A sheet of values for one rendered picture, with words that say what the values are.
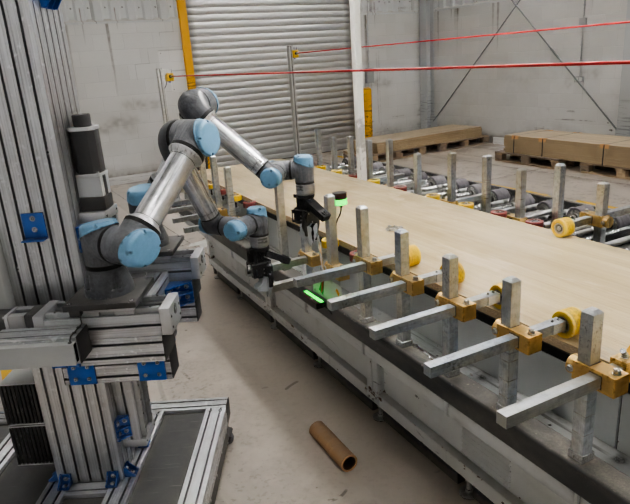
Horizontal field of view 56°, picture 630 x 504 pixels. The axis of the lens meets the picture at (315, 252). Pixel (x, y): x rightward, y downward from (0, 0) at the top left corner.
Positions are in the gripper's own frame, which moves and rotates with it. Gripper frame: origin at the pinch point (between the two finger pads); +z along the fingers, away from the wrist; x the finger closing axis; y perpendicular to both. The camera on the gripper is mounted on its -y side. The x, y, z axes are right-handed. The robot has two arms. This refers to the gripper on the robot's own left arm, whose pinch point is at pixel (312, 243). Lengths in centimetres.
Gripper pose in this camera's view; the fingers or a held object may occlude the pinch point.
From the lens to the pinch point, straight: 239.8
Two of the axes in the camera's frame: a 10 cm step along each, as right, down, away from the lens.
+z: 0.6, 9.5, 3.1
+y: -7.4, -1.7, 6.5
